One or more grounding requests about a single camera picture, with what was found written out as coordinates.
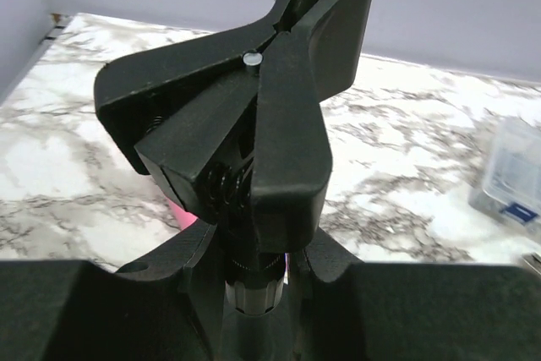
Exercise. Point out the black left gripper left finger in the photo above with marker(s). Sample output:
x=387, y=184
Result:
x=105, y=310

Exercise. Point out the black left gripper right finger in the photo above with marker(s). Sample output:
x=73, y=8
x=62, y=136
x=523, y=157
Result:
x=347, y=309

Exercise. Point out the pink toy microphone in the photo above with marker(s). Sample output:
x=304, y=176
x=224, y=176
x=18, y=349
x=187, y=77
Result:
x=184, y=219

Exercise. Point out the black mic stand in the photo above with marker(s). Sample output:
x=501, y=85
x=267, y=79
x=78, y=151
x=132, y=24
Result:
x=229, y=127

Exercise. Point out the clear plastic organizer box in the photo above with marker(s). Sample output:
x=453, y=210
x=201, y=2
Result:
x=509, y=188

